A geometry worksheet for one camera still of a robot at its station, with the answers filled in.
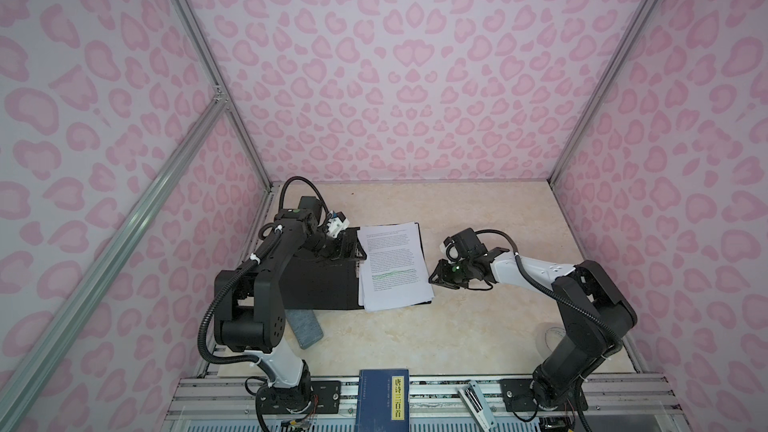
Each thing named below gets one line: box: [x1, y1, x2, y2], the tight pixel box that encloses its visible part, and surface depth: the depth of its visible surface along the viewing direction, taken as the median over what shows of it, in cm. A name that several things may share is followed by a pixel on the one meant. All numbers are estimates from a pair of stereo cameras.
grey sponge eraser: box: [285, 309, 324, 350], surface depth 84 cm
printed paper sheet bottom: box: [357, 222, 435, 312], surface depth 97 cm
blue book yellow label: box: [355, 369, 410, 432], surface depth 73 cm
